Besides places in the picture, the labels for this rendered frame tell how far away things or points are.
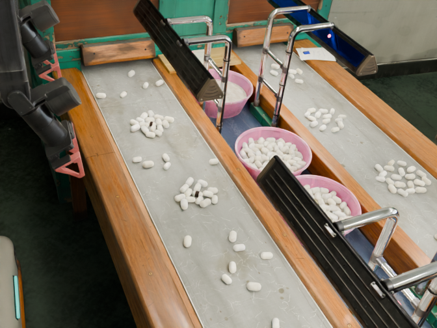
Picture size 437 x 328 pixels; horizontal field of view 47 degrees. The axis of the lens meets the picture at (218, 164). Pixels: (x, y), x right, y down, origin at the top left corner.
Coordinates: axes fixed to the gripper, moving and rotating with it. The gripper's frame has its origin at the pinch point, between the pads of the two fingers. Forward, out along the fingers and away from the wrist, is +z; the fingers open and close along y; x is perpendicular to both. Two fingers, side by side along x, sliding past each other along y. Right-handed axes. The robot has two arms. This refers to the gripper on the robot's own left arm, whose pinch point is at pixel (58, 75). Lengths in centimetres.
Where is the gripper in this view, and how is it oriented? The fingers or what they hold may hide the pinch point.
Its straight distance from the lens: 164.7
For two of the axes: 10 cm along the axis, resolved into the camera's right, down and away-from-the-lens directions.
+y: -3.4, -6.2, 7.1
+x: -8.8, 4.8, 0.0
